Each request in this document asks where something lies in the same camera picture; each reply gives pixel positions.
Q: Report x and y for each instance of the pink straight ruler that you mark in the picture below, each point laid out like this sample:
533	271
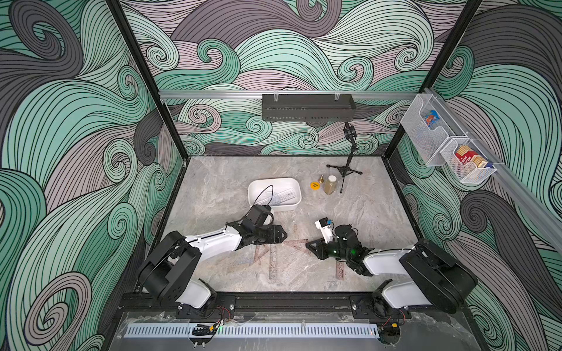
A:
340	271
273	263

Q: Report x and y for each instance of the pink triangle ruler left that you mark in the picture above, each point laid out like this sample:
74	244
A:
260	252

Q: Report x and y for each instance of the black corner frame post left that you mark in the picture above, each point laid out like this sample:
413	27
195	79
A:
130	40

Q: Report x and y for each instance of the clear straight ruler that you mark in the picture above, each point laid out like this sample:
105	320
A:
263	201

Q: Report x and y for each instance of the pink straight ruler right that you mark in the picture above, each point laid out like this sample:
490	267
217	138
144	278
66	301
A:
340	271

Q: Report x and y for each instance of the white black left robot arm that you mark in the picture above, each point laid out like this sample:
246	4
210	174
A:
167	272

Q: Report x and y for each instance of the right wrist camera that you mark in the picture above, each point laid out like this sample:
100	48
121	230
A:
326	226

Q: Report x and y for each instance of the white slotted cable duct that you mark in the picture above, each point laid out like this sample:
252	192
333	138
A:
258	330

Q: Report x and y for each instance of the aluminium rail wall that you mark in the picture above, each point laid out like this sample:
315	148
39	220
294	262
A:
249	94
528	203

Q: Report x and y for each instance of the pink straight ruler left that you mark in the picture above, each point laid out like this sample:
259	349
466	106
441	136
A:
273	263

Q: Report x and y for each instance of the black tripod stand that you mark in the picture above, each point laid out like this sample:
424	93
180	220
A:
350	135

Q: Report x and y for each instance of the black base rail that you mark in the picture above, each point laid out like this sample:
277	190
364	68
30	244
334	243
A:
236	304

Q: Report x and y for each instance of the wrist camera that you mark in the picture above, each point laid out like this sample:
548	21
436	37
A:
326	226
258	217

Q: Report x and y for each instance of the clear wall bin upper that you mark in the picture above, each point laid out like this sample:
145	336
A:
426	126

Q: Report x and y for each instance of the black wall shelf tray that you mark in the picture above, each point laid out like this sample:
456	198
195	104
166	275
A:
316	109

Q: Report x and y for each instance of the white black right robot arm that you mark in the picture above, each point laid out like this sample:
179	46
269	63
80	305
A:
431	276

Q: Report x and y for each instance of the white plastic storage box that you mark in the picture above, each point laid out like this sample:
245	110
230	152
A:
264	187

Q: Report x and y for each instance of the clear wall bin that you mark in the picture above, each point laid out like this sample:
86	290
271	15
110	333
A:
426	126
466	161

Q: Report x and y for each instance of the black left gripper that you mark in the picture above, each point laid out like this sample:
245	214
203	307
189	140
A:
275	236

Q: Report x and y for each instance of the black corner frame post right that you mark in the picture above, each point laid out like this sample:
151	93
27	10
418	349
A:
449	21

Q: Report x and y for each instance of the pink triangle ruler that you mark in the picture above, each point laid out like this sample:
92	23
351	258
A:
260	252
299	245

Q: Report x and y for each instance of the clear jar with liquid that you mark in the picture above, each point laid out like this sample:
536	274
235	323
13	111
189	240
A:
330	184

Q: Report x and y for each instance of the aluminium rail right wall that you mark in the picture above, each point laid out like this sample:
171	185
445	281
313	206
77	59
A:
528	203

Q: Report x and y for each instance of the pink triangle ruler right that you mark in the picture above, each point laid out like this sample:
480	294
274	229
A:
299	245

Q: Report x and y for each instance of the aluminium rail back wall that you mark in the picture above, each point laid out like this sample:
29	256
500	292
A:
249	94

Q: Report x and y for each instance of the black corner frame post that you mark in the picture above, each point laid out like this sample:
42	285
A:
130	40
449	21

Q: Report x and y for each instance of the clear stencil ruler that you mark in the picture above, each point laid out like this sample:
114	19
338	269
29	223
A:
282	197

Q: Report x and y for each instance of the clear wall bin lower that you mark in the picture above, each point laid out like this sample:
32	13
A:
466	161

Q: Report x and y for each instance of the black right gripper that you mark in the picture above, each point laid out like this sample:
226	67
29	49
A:
321	249

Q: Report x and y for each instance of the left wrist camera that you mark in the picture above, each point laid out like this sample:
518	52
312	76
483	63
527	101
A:
258	217

